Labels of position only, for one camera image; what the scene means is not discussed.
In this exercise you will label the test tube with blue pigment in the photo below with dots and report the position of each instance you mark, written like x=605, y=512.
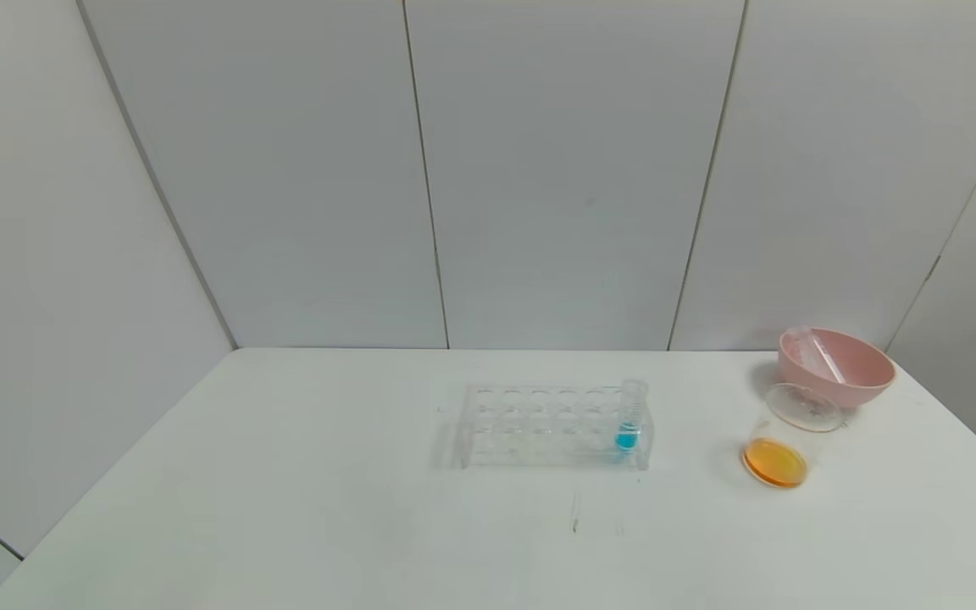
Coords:
x=629, y=424

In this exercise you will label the clear acrylic test tube rack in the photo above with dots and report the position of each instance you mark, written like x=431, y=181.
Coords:
x=530, y=424

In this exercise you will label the clear plastic beaker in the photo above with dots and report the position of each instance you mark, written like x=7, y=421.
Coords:
x=776, y=462

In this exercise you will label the pink plastic bowl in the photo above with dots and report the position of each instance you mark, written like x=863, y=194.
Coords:
x=865, y=368

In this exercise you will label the test tube with yellow pigment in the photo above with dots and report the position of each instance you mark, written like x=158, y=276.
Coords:
x=827, y=360

